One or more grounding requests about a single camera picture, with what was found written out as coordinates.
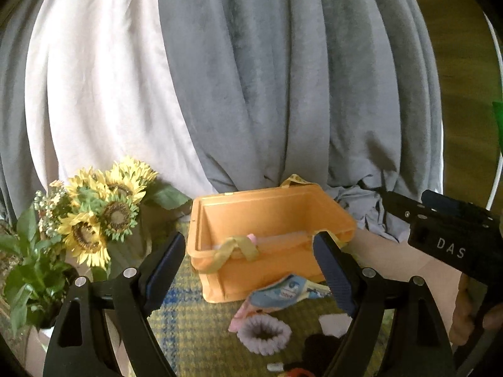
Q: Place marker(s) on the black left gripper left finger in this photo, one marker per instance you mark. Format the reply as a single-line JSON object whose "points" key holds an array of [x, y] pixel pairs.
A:
{"points": [[81, 345]]}

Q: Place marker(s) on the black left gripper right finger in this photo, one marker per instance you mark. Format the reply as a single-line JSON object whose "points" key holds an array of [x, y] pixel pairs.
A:
{"points": [[418, 342]]}

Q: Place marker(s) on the white cloth piece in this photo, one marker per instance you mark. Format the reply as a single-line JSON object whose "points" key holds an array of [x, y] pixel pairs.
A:
{"points": [[336, 325]]}

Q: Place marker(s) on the black mouse plush toy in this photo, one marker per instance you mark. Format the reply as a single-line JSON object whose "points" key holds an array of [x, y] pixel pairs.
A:
{"points": [[318, 352]]}

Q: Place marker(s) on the right hand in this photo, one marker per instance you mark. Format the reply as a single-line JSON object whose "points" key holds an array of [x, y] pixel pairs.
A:
{"points": [[462, 324]]}

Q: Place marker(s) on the yellow blue plaid mat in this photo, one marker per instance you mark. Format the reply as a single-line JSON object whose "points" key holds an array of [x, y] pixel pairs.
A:
{"points": [[193, 334]]}

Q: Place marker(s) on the sunflower bouquet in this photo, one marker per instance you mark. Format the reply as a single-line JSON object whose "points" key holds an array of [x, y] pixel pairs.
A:
{"points": [[85, 222]]}

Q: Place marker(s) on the blue printed fabric pouch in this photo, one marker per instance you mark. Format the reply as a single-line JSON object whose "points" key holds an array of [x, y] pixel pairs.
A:
{"points": [[278, 296]]}

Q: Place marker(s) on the orange plastic crate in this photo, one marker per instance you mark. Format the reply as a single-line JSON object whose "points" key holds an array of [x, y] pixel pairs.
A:
{"points": [[239, 242]]}

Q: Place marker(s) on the grey curtain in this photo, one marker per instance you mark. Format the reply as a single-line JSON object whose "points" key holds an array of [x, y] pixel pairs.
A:
{"points": [[343, 93]]}

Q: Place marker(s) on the white sheer curtain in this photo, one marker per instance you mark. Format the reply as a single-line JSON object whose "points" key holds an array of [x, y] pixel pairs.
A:
{"points": [[98, 89]]}

